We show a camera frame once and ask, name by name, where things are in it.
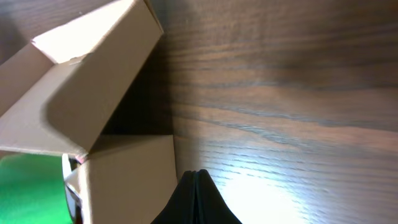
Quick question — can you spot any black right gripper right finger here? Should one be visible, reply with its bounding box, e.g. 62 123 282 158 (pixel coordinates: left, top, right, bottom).
196 169 241 224

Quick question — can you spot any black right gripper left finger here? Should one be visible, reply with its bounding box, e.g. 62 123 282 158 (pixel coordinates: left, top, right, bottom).
151 171 197 224

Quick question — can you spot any green tape roll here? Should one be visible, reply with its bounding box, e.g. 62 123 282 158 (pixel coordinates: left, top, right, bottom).
1 154 73 224

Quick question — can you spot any brown cardboard box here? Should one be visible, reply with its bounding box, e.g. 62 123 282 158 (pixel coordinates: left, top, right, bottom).
1 1 177 223

